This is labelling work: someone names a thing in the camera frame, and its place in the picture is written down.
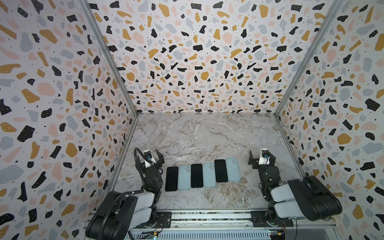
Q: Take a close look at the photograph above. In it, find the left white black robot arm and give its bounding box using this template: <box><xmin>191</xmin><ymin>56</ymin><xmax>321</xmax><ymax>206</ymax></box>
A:
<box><xmin>86</xmin><ymin>148</ymin><xmax>165</xmax><ymax>240</ymax></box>

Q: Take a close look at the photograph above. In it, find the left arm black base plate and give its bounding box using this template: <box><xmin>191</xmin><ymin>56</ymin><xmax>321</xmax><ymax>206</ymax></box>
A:
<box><xmin>150</xmin><ymin>212</ymin><xmax>172</xmax><ymax>229</ymax></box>

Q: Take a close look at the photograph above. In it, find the grey phone case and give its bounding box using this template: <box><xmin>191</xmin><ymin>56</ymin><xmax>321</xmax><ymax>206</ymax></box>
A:
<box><xmin>226</xmin><ymin>158</ymin><xmax>241</xmax><ymax>182</ymax></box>
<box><xmin>178</xmin><ymin>165</ymin><xmax>191</xmax><ymax>190</ymax></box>
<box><xmin>203</xmin><ymin>163</ymin><xmax>216</xmax><ymax>188</ymax></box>

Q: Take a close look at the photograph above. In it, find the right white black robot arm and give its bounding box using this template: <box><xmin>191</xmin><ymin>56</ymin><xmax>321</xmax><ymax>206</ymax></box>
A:
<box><xmin>248</xmin><ymin>148</ymin><xmax>343</xmax><ymax>226</ymax></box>

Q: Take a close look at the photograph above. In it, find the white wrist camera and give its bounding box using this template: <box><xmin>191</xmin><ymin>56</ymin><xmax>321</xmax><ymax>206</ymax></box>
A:
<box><xmin>143</xmin><ymin>150</ymin><xmax>156</xmax><ymax>169</ymax></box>
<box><xmin>259</xmin><ymin>148</ymin><xmax>270</xmax><ymax>165</ymax></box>

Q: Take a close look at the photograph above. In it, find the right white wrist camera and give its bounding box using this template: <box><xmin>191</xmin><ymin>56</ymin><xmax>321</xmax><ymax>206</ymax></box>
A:
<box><xmin>259</xmin><ymin>148</ymin><xmax>270</xmax><ymax>165</ymax></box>

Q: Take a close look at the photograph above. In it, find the black phone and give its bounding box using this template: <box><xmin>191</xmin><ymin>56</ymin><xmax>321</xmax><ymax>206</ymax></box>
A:
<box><xmin>191</xmin><ymin>164</ymin><xmax>204</xmax><ymax>188</ymax></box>
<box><xmin>214</xmin><ymin>160</ymin><xmax>228</xmax><ymax>183</ymax></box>

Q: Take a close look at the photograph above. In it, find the purple phone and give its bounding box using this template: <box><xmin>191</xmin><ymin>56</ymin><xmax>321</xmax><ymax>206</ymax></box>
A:
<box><xmin>165</xmin><ymin>167</ymin><xmax>179</xmax><ymax>192</ymax></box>

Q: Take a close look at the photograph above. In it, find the green circuit board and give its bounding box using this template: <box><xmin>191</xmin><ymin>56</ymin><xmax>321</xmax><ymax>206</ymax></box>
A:
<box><xmin>140</xmin><ymin>232</ymin><xmax>159</xmax><ymax>240</ymax></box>

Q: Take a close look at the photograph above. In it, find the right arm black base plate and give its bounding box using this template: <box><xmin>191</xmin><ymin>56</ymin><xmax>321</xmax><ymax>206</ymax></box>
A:
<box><xmin>251</xmin><ymin>209</ymin><xmax>294</xmax><ymax>228</ymax></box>

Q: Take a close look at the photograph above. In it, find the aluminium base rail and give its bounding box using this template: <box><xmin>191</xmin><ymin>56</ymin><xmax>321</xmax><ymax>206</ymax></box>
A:
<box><xmin>80</xmin><ymin>208</ymin><xmax>338</xmax><ymax>240</ymax></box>

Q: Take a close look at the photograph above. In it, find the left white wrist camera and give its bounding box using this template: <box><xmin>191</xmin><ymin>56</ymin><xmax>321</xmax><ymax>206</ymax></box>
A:
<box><xmin>143</xmin><ymin>150</ymin><xmax>156</xmax><ymax>169</ymax></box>

